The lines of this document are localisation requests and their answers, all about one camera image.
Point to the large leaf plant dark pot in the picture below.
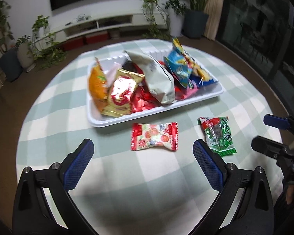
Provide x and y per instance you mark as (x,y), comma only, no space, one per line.
(195,19)

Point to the trailing vine plant left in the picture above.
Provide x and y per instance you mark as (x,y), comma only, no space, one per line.
(45,48)

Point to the beige curtain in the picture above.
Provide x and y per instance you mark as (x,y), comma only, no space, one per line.
(213,9)

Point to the blue yellow cake packet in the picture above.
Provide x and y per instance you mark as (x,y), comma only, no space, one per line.
(199,75)

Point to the panda blue snack bag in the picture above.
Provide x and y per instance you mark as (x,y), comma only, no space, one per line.
(178,66)

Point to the red storage box right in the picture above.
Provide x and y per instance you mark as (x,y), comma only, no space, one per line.
(96,37)

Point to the green white checkered tablecloth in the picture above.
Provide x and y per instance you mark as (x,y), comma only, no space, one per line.
(153,191)

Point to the red Mylikes chocolate bag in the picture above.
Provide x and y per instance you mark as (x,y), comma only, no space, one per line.
(141,99)

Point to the red white candy packet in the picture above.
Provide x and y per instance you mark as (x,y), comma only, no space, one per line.
(145,136)

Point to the pink snack packet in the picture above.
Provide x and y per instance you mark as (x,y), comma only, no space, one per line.
(182,93)

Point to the white tv cabinet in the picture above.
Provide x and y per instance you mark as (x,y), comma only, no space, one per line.
(100,22)

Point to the plant in white pot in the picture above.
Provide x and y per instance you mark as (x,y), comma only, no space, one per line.
(175,10)
(25,54)

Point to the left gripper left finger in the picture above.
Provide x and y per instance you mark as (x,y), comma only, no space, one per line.
(42,203)

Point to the gold red snack packet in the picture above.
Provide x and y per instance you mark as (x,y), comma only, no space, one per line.
(119,98)

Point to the white grey snack bag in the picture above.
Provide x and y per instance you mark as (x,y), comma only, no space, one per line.
(158,80)

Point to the orange black snack bag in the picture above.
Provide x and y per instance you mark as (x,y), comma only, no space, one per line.
(98,86)

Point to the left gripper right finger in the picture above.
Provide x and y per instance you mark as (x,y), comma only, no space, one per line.
(244,203)

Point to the tall plant dark pot left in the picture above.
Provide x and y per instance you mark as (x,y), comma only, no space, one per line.
(9,62)

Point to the plant in white pot right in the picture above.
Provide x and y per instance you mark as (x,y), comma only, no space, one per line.
(175,10)

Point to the plant in white pot left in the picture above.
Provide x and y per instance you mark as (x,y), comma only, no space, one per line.
(25,54)

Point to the trailing vine plant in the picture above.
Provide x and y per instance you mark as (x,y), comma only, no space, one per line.
(149,7)
(45,48)

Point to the trailing vine plant right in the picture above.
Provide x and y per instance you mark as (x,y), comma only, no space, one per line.
(149,7)

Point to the green snack packet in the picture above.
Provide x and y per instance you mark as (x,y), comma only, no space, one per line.
(218,135)

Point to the red storage box left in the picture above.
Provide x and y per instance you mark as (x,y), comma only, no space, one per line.
(72,44)

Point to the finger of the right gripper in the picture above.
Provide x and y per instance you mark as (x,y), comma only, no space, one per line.
(276,122)
(268,147)

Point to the right hand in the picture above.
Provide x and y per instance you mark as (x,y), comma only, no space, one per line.
(289,194)

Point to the red storage box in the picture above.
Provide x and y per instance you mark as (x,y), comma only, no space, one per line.
(96,37)
(72,44)

